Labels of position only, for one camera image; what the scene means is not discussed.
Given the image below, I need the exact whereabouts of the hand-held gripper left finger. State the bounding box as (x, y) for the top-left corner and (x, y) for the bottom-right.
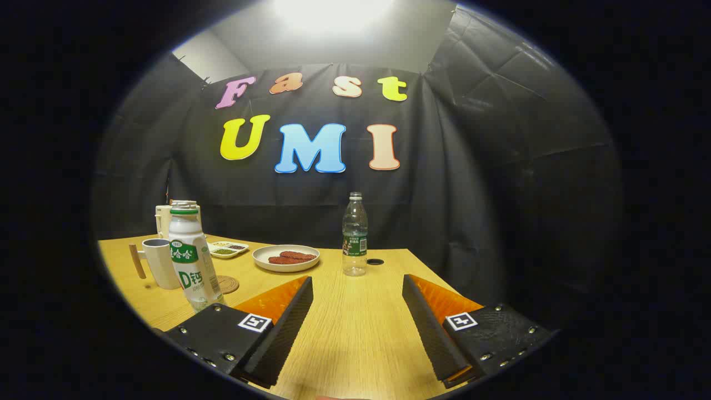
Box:
(165, 276), (313, 389)

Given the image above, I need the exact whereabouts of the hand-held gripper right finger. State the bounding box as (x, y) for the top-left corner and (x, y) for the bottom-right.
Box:
(402, 274), (556, 389)

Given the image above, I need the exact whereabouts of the white juice bottle green label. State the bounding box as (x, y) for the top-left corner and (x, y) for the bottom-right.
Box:
(168, 201), (226, 312)

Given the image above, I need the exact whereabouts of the white cup with wooden handle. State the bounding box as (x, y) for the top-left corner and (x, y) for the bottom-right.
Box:
(129, 238), (182, 290)

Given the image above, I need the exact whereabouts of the clear plastic water bottle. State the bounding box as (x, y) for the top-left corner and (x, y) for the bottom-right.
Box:
(342, 192), (369, 277)

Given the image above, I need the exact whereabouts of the wooden table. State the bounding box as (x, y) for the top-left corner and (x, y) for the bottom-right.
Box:
(98, 234), (484, 400)

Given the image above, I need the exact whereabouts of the white round plate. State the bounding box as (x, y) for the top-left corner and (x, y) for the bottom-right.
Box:
(252, 244), (321, 273)

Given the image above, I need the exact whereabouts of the white divided tray with beans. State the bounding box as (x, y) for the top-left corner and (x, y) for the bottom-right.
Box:
(207, 241), (249, 259)

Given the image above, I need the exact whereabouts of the black backdrop cloth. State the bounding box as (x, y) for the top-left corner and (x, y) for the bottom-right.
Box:
(92, 6), (623, 334)

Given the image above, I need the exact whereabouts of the cream toaster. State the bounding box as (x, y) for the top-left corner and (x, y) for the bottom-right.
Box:
(155, 200), (202, 238)

